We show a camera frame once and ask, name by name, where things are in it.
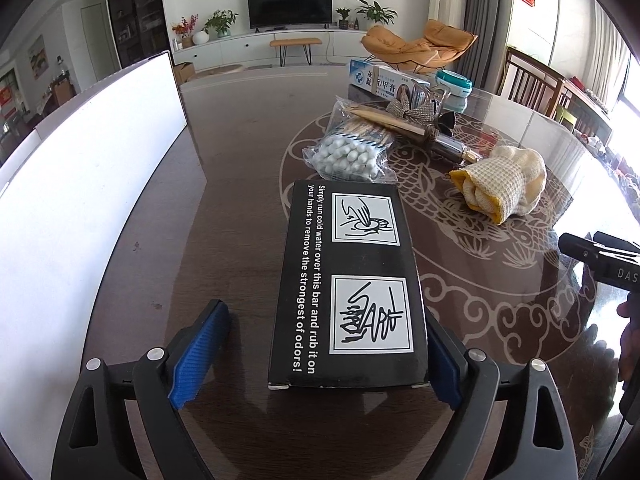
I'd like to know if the silver mesh bow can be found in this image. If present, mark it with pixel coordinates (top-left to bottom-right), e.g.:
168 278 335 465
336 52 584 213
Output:
387 84 453 125

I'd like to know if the flat screen television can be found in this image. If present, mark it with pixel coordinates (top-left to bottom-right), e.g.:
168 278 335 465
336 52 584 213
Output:
247 0 333 31

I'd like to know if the dark wooden slatted chair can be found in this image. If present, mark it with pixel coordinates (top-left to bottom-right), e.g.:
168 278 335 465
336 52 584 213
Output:
497 46 571 116

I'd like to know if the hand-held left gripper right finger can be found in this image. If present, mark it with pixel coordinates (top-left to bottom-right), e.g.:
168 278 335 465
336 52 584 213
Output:
417 310 598 480

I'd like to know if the orange lounge chair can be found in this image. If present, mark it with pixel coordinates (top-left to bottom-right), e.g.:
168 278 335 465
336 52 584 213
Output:
361 19 478 73

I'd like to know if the white television cabinet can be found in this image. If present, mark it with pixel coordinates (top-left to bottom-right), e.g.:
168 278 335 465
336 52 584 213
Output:
172 27 381 73

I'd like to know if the wooden bench with metal legs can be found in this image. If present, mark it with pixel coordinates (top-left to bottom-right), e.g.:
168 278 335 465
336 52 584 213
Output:
270 37 323 67

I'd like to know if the teal round container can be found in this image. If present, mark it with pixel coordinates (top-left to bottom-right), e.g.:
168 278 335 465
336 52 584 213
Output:
434 70 473 98

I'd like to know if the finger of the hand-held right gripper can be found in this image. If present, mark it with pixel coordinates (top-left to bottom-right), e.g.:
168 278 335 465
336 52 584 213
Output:
592 231 640 255
558 232 608 267

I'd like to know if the person's right hand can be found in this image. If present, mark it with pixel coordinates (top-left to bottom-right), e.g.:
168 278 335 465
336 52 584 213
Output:
616 296 640 396

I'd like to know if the red flower arrangement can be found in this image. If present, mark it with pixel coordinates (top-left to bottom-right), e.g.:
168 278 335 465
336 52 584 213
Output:
171 16 198 50

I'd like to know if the dark glass display cabinet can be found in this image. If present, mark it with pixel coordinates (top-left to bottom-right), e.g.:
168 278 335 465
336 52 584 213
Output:
105 0 173 68

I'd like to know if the bushy green potted plant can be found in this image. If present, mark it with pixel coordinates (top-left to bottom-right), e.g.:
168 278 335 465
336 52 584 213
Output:
202 9 239 38

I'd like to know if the black printed box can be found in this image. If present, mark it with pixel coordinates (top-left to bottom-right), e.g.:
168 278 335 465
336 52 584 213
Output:
267 179 432 391

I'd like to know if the large leafy potted plant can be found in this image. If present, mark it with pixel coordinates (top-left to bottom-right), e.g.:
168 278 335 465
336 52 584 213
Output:
356 0 398 26

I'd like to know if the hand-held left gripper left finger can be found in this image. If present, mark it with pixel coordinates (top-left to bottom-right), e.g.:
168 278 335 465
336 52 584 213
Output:
50 299 231 480

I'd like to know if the blue and white toothpaste box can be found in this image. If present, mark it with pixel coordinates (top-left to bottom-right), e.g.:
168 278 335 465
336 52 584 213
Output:
348 59 431 103

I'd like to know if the cotton swab packet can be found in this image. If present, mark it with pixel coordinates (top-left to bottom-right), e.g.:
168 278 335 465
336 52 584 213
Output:
303 100 398 184

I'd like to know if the cluttered wooden side table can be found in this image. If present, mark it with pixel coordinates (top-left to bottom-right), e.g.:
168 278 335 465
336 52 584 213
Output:
555 77 640 196

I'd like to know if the framed wall picture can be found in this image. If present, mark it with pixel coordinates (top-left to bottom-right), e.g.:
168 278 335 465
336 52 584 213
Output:
27 35 48 71

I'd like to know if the cream towel with yellow edge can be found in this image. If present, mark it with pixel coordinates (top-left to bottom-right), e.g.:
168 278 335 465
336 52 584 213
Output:
448 145 547 225

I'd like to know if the grey curtain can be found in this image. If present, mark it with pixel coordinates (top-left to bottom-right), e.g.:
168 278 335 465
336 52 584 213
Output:
465 0 516 91

